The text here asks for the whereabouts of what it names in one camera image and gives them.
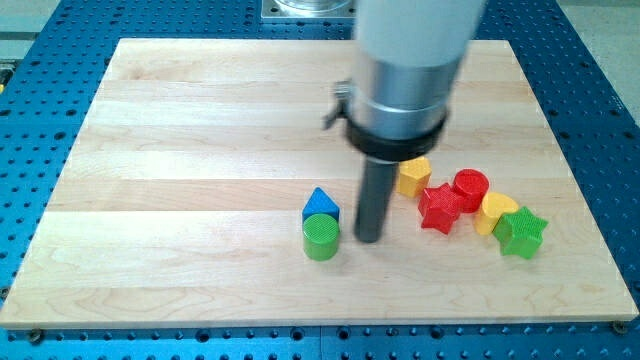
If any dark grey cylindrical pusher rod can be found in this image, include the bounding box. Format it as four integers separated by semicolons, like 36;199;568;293
354;157;398;243

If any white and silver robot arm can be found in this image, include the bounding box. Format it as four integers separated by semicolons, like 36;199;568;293
324;0;486;243

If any red star block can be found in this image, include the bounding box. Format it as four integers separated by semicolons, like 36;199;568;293
418;183;464;234

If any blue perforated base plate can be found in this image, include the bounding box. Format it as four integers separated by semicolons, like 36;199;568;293
1;1;639;359

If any green cylinder block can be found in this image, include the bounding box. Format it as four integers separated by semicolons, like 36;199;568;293
302;213;340;261

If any blue triangle block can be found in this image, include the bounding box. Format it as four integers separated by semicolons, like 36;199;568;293
302;187;340;221

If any light wooden board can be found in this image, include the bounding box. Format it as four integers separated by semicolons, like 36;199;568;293
1;39;638;329

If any red cylinder block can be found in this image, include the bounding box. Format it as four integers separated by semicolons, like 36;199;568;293
453;169;490;213

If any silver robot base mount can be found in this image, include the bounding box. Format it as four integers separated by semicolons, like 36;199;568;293
261;0;356;20

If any yellow pentagon block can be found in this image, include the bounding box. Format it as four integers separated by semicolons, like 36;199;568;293
396;156;432;198

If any yellow heart block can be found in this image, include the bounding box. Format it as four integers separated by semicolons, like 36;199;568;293
473;192;519;235

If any green star block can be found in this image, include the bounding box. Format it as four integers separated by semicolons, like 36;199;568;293
492;207;548;260

